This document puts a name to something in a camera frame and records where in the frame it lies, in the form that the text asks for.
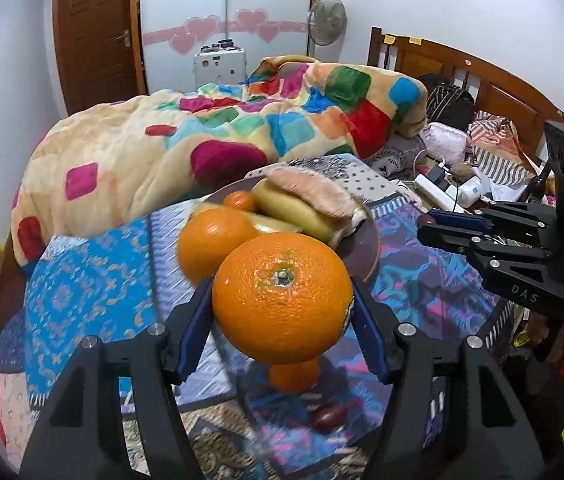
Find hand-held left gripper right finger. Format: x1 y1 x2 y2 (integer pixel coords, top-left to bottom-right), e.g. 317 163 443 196
349 275 545 480

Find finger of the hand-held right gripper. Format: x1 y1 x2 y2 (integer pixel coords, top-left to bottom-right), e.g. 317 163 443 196
417 225 553 281
429 201 558 242

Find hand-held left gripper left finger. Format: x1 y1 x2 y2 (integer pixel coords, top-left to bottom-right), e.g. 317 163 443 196
19 277 215 480

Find small tangerine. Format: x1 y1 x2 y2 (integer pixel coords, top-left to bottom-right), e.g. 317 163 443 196
223 190 257 212
268 355 321 393

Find brown round plate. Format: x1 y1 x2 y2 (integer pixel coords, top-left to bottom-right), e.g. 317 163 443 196
192 180 381 281

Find large orange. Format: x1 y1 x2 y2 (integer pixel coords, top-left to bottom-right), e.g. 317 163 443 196
212 232 354 365
177 207 263 288

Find banana piece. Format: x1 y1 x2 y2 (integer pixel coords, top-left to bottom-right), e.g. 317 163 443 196
252 178 335 243
242 210 303 235

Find white power strip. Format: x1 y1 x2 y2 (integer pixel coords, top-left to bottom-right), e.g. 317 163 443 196
414 180 458 211

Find white plastic device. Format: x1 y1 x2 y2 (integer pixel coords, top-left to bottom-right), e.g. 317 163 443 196
457 170 493 206

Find pink quilted pouch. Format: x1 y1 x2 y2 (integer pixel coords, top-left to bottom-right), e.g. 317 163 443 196
421 122 468 161

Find wooden bed headboard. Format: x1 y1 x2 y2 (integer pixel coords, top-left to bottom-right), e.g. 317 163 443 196
367 26 564 136

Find grey dotted cloth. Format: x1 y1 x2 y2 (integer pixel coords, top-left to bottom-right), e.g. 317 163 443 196
247 152 413 201

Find blue purple printed bedspread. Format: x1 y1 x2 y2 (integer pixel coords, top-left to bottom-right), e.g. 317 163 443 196
0 195 518 480

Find black backpack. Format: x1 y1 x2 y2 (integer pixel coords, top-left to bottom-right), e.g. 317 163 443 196
419 72 475 128

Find colourful patchwork blanket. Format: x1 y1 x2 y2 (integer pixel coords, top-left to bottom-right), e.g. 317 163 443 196
12 55 428 281

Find standing electric fan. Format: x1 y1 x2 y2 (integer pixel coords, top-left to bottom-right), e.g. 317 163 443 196
307 0 349 61

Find small white appliance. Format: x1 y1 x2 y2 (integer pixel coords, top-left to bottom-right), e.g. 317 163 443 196
193 46 247 86

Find brown wooden door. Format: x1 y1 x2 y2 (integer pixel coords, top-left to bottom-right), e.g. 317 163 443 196
52 0 147 116

